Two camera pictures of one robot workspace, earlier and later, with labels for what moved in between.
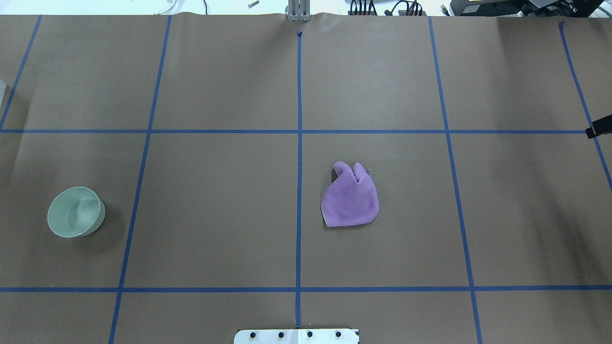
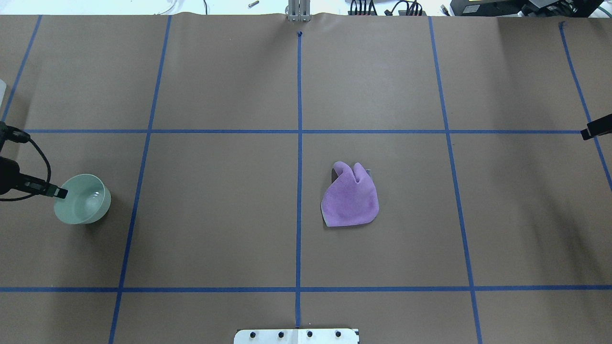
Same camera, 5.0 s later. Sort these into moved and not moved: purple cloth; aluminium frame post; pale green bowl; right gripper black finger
Moved: pale green bowl
Not moved: right gripper black finger; aluminium frame post; purple cloth
